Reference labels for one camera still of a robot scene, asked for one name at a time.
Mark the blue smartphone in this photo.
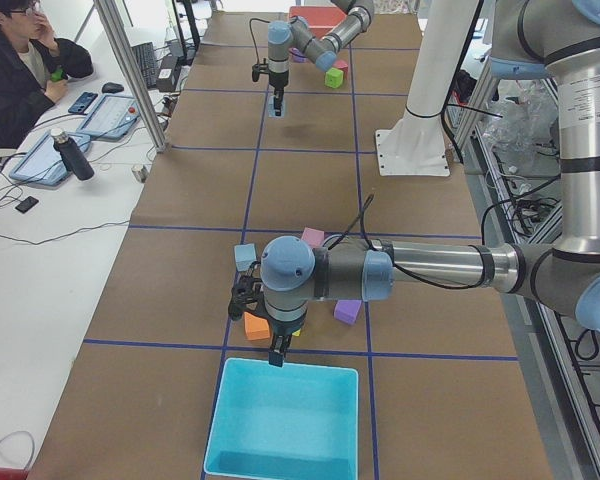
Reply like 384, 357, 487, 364
68, 92, 98, 114

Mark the purple foam block right side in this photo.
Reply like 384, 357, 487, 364
333, 300, 362, 325

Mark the cyan plastic bin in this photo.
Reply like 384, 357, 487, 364
203, 358, 359, 479

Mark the light pink foam block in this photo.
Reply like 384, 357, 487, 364
301, 227, 325, 248

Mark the green foam block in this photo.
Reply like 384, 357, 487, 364
324, 68, 344, 89

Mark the black computer mouse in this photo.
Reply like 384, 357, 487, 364
101, 82, 124, 94

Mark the black keyboard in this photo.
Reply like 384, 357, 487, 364
131, 42, 158, 89

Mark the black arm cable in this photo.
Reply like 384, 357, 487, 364
324, 193, 506, 291

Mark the blue teach pendant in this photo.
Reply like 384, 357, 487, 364
76, 94, 139, 141
9, 129, 95, 187

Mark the orange foam block right side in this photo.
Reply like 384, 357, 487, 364
244, 312, 271, 341

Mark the red plastic bin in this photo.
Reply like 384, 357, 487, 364
288, 6, 346, 38

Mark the blue teach pendant near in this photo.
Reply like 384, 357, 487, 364
9, 129, 95, 187

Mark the black smartphone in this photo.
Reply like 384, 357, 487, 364
15, 196, 39, 214

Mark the aluminium frame post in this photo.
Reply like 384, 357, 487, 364
94, 0, 167, 153

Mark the blue teach pendant far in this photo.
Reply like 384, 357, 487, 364
76, 94, 139, 141

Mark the light blue foam block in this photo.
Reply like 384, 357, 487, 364
234, 243, 259, 272
267, 97, 286, 118

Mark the black water bottle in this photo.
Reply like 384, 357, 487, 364
50, 128, 95, 181

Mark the small metal tin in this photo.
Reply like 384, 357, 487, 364
131, 164, 149, 183

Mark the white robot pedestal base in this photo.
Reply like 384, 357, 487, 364
376, 0, 483, 177

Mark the seated person in black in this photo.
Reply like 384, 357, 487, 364
0, 1, 94, 149

